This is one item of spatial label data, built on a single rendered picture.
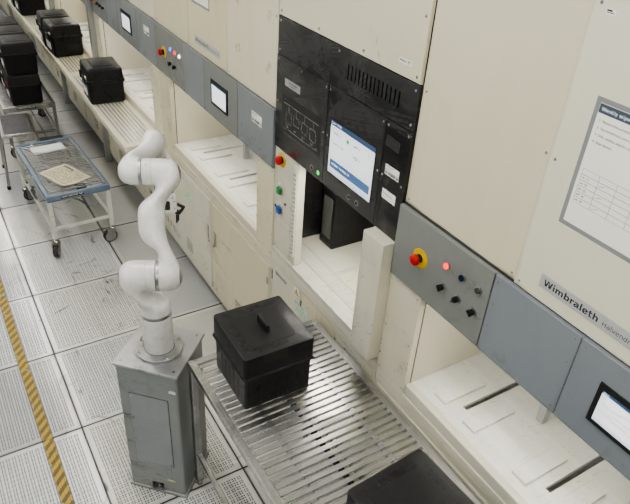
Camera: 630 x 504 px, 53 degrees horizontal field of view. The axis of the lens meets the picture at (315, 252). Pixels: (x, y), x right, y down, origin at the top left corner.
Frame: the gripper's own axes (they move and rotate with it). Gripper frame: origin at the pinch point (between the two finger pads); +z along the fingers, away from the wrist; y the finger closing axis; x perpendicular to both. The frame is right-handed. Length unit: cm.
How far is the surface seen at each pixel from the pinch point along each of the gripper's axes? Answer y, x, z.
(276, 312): 47, -70, 0
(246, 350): 35, -91, 0
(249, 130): 38, 20, -37
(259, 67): 42, 13, -69
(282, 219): 53, -8, -5
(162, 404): 2, -75, 42
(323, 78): 64, -33, -80
